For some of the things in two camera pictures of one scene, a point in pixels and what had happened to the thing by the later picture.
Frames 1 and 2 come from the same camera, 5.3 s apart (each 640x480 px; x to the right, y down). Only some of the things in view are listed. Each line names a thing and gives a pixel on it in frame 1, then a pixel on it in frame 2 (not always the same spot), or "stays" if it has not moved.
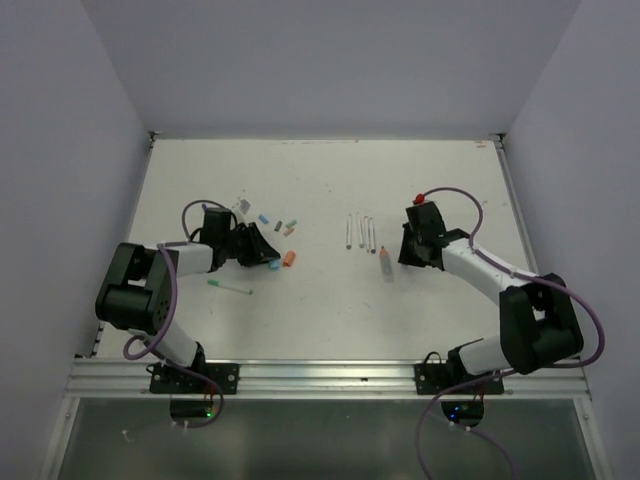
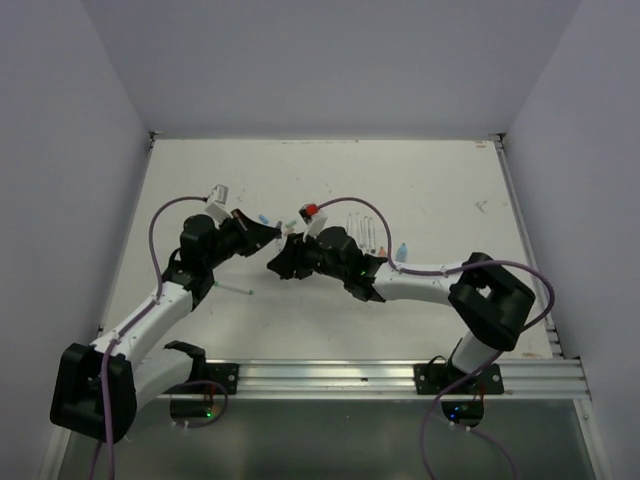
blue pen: x=373 y=251 stays
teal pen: x=227 y=286 stays
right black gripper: x=405 y=255 to x=289 y=263
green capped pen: x=359 y=231 stays
